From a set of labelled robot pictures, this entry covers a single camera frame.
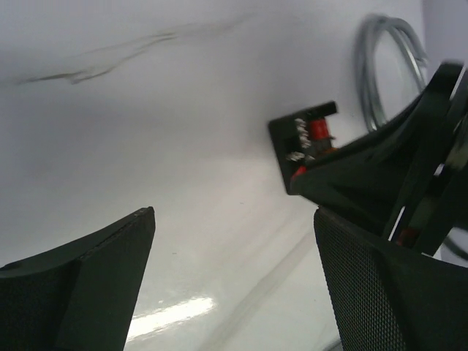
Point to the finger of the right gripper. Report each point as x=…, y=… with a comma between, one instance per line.
x=407, y=180

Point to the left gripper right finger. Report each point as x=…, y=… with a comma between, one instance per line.
x=386, y=297

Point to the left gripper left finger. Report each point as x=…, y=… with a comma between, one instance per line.
x=80, y=295

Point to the black fuse box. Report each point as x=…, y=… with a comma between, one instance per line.
x=292, y=141

